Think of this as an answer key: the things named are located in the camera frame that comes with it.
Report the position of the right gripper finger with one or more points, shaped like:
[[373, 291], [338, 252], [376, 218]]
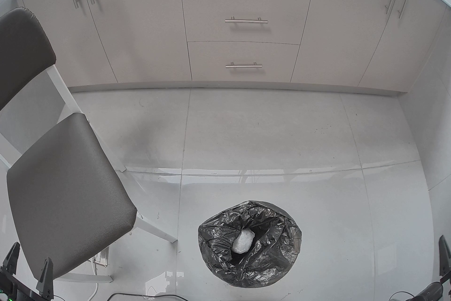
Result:
[[445, 264]]

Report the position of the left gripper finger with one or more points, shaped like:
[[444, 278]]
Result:
[[11, 264], [45, 280]]

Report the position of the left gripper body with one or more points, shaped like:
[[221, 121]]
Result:
[[21, 290]]

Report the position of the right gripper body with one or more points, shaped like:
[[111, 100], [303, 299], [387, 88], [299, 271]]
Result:
[[430, 290]]

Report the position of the black plastic bag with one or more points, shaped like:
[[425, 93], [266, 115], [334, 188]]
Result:
[[274, 257]]

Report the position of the white plastic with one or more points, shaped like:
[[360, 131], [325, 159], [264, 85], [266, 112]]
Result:
[[243, 241]]

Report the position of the grey chair with white legs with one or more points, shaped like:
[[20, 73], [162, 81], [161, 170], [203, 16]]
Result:
[[70, 186]]

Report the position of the beige cabinet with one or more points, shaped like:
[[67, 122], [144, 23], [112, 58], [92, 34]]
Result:
[[246, 28]]

